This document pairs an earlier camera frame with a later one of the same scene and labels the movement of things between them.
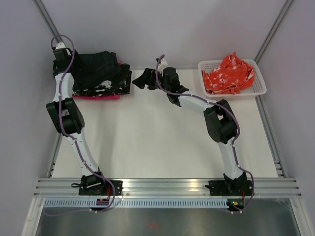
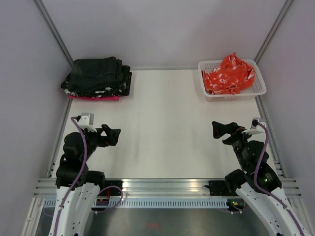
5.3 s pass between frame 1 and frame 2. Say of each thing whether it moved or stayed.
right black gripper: moved
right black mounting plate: stayed
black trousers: moved
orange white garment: stayed
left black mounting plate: stayed
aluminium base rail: stayed
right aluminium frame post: stayed
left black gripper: moved
